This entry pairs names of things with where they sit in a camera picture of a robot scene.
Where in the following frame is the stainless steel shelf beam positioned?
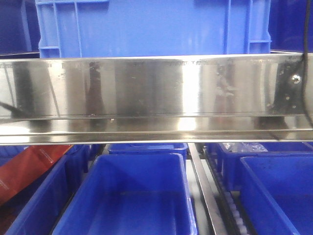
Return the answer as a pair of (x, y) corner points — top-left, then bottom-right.
(0, 52), (313, 145)

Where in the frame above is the light blue crate upper shelf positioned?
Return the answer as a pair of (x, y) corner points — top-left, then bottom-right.
(35, 0), (271, 58)

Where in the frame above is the blue bin centre rear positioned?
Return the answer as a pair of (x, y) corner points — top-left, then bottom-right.
(108, 142), (188, 170)

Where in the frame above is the blue bin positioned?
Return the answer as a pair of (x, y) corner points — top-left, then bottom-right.
(0, 145), (90, 235)
(108, 142), (188, 170)
(214, 142), (313, 191)
(240, 156), (313, 235)
(53, 154), (198, 235)

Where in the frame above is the clear plastic bag in bin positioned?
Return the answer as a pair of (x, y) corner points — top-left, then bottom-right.
(222, 142), (268, 153)

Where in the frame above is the blue bin centre front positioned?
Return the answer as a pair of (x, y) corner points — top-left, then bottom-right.
(53, 154), (198, 235)

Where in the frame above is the blue bin right rear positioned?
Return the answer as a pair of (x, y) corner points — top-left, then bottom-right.
(214, 142), (313, 191)

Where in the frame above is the blue bin right front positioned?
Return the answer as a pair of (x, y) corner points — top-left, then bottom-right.
(240, 156), (313, 235)

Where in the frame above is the blue bin left front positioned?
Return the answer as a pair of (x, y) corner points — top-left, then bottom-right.
(0, 145), (90, 235)

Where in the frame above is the red paper bag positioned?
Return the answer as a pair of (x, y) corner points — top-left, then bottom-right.
(0, 144), (73, 205)

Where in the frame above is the dark blue crate upper left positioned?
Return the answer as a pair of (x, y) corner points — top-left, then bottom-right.
(0, 0), (40, 54)

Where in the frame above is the dark blue crate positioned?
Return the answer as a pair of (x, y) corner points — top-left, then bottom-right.
(268, 0), (307, 52)
(0, 0), (40, 54)

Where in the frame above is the dark blue crate upper right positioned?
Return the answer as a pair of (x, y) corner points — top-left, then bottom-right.
(268, 0), (307, 52)

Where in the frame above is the metal roller track rail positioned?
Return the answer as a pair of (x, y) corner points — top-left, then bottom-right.
(186, 143), (257, 235)

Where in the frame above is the black cable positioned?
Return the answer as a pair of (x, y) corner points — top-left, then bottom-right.
(268, 0), (313, 141)

